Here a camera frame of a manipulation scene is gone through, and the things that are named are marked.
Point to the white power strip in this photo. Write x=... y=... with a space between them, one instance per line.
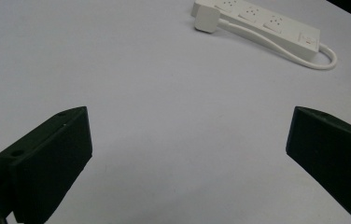
x=270 y=25

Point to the white plug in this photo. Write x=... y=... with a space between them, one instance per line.
x=207 y=19

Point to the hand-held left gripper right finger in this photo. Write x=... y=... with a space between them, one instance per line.
x=335 y=158

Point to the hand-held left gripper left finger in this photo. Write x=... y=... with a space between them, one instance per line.
x=49 y=165

